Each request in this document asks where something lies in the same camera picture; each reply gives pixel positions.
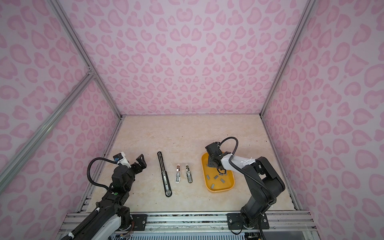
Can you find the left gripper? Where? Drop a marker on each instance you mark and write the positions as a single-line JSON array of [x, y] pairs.
[[139, 169]]

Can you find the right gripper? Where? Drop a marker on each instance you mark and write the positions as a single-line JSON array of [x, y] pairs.
[[209, 162]]

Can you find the pink mini stapler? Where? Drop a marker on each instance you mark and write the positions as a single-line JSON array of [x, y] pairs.
[[178, 174]]

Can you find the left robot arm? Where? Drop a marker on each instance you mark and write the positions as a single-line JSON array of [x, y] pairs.
[[110, 213]]

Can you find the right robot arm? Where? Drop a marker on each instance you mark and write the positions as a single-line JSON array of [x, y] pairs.
[[263, 181]]

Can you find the yellow plastic tray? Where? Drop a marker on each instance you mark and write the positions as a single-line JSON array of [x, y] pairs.
[[216, 182]]

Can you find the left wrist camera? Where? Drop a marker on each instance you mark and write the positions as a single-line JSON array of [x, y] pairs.
[[121, 160]]

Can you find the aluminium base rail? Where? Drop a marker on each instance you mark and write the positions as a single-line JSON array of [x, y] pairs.
[[276, 225]]

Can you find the diagonal aluminium frame bar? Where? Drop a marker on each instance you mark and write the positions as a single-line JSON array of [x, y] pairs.
[[19, 160]]

